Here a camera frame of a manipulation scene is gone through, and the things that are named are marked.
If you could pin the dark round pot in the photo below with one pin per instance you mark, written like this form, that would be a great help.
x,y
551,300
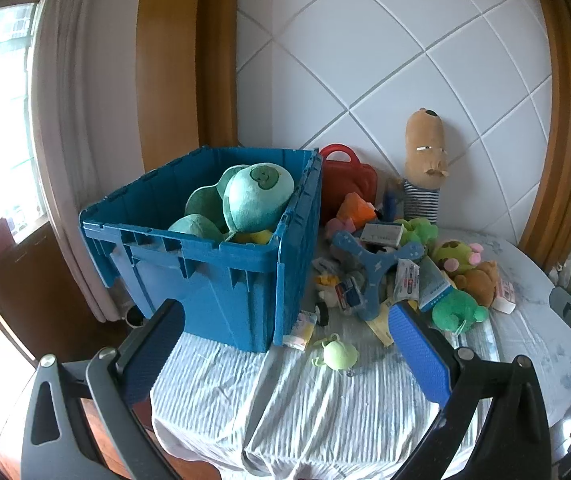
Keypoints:
x,y
134,317

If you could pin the round green plush toy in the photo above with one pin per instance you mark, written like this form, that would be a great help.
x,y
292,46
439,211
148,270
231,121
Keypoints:
x,y
453,312

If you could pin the small yellow plush toy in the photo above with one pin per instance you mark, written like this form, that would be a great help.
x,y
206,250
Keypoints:
x,y
325,285

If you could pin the pink plush toy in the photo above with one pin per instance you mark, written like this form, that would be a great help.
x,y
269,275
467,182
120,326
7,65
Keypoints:
x,y
338,223

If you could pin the white curtain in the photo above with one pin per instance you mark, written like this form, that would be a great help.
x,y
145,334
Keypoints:
x,y
90,110

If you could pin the orange plush toy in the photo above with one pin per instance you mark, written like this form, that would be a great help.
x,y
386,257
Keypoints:
x,y
356,207

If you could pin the pink and white small box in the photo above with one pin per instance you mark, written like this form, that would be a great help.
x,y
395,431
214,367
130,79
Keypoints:
x,y
503,297

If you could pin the blue and red card packet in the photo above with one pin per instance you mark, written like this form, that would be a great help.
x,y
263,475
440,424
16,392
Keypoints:
x,y
348,294

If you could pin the brown plush dog striped shirt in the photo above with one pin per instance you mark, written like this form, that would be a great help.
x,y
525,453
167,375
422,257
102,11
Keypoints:
x,y
423,140

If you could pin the brown plush bear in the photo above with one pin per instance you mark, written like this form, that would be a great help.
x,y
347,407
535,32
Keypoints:
x,y
478,282

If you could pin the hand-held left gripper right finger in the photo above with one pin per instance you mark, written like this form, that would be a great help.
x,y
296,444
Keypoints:
x,y
415,355

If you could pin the spotted green plush pink ears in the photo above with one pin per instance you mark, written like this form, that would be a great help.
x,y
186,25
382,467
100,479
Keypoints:
x,y
453,252

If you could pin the window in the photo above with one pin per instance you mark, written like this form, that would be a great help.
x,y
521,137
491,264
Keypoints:
x,y
0,110

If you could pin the blue bottle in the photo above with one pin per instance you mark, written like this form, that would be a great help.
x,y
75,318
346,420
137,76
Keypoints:
x,y
390,206

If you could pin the brown wooden cabinet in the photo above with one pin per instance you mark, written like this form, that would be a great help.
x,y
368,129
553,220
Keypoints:
x,y
15,280

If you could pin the red and white packet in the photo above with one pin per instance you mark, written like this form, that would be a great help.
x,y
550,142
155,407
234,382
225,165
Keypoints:
x,y
408,280

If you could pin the blue plastic crate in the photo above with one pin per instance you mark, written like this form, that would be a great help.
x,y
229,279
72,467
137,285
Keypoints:
x,y
205,290

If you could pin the blue boomerang toy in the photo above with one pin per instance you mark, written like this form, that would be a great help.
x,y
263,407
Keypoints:
x,y
370,270

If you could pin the wooden wall frame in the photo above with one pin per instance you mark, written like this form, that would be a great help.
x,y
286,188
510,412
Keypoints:
x,y
175,60
560,135

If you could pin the yellow plastic tongs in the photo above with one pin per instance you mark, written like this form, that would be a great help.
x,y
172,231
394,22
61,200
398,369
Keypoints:
x,y
379,333

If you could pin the clear packet yellow contents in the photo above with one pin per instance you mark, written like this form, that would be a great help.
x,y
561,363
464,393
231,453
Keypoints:
x,y
299,330

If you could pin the green plush turtle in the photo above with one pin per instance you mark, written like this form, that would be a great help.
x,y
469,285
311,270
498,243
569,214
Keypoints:
x,y
255,200

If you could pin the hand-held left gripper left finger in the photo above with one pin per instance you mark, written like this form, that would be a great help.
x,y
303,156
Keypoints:
x,y
151,355

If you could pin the white cardboard box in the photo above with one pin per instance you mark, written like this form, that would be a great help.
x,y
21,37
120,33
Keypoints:
x,y
380,233

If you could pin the striped bed sheet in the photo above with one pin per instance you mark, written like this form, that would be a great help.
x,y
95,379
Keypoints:
x,y
290,410

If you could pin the blue and white box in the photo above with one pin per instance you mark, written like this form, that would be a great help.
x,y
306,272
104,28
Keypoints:
x,y
433,285

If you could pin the black toy wheel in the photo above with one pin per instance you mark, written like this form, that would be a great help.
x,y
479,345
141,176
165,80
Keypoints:
x,y
322,314

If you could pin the green plush frog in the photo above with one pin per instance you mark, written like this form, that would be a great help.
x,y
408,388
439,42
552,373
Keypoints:
x,y
418,230

